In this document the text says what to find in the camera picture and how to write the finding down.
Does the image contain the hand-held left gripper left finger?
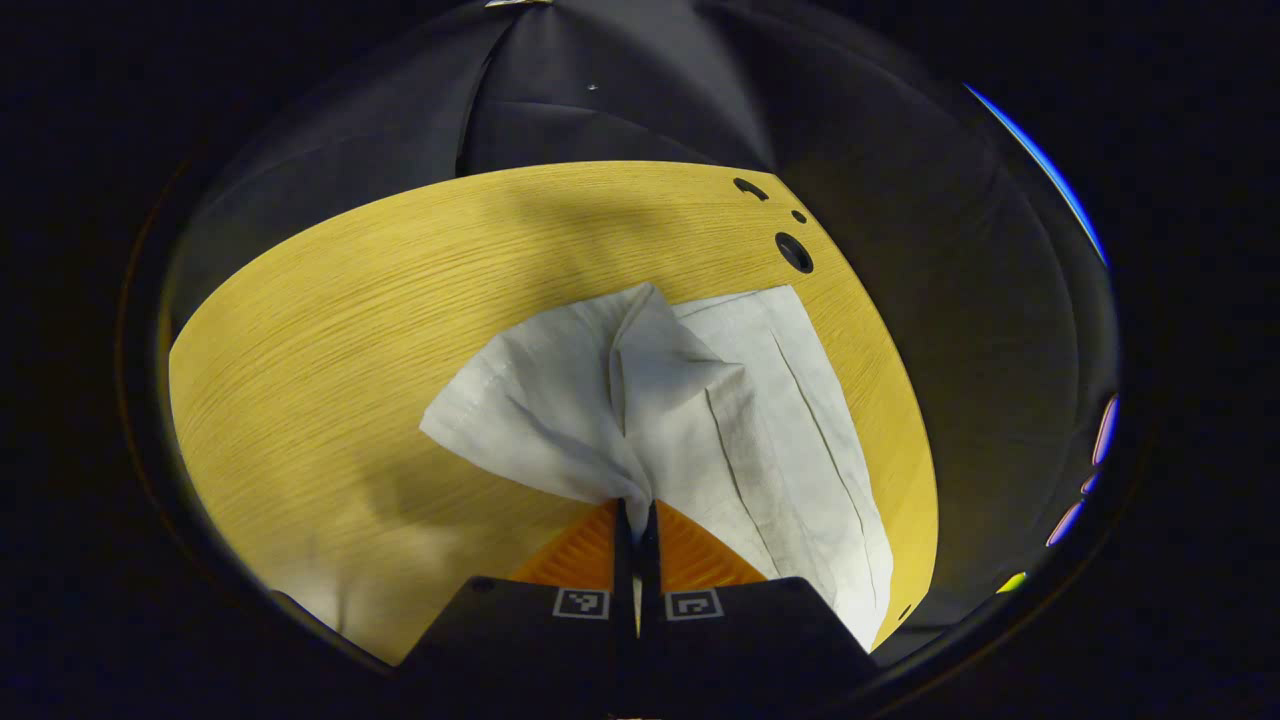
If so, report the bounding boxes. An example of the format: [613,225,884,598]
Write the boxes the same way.
[395,498,638,719]

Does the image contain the black backdrop cloth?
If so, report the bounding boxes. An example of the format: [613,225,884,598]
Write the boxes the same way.
[165,0,1121,661]

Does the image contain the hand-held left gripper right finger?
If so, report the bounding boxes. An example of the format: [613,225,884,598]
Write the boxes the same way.
[640,498,881,719]

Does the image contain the white jeans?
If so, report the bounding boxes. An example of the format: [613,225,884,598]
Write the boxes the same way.
[420,282,894,653]

